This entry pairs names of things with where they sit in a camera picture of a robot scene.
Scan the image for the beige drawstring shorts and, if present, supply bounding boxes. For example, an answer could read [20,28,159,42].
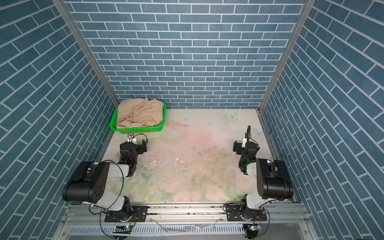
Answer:
[116,98,165,129]

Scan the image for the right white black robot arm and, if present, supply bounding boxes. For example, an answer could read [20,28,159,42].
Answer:
[233,141,294,213]

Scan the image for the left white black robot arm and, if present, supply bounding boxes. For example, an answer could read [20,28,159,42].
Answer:
[62,140,148,222]

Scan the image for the green plastic basket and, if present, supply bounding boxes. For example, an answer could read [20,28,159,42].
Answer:
[110,103,167,134]

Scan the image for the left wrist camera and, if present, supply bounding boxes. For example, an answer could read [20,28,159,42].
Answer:
[127,133,137,144]

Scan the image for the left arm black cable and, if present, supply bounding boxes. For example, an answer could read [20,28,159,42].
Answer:
[86,159,125,217]

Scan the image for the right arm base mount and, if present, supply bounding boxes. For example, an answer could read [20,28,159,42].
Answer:
[222,203,268,222]

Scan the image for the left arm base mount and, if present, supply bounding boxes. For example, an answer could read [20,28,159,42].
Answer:
[105,206,149,223]

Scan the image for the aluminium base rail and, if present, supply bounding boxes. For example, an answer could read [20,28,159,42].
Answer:
[54,201,316,240]

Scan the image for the left aluminium corner post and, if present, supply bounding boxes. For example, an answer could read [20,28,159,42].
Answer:
[52,0,119,106]

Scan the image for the aluminium corner post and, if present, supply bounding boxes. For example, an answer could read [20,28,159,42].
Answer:
[259,0,316,113]
[52,0,119,106]

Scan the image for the right aluminium corner post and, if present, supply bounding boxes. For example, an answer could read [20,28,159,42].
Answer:
[259,0,316,113]

